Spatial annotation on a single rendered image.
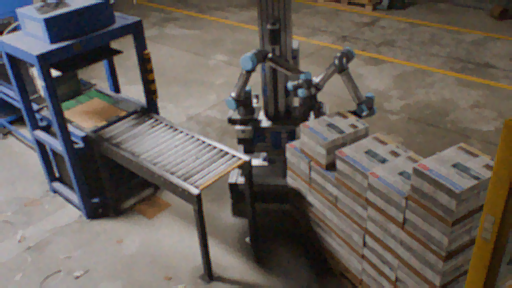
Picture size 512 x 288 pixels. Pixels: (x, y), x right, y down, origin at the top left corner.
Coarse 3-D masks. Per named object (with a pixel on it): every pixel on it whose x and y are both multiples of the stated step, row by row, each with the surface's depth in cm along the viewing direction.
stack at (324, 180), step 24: (288, 144) 358; (312, 168) 336; (336, 168) 327; (312, 192) 346; (336, 192) 320; (312, 216) 358; (336, 216) 328; (360, 216) 304; (312, 240) 371; (336, 240) 339; (360, 240) 311; (384, 240) 289; (336, 264) 350; (360, 264) 321; (384, 264) 297
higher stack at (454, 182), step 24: (432, 168) 243; (456, 168) 241; (480, 168) 240; (432, 192) 241; (456, 192) 226; (480, 192) 237; (408, 216) 262; (432, 216) 246; (456, 216) 234; (480, 216) 249; (408, 240) 269; (432, 240) 252; (456, 240) 246; (432, 264) 258; (456, 264) 258
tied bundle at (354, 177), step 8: (384, 136) 315; (344, 160) 299; (344, 168) 302; (352, 168) 294; (344, 176) 304; (352, 176) 298; (360, 176) 290; (368, 176) 284; (352, 184) 300; (360, 184) 292; (368, 184) 287; (360, 192) 295
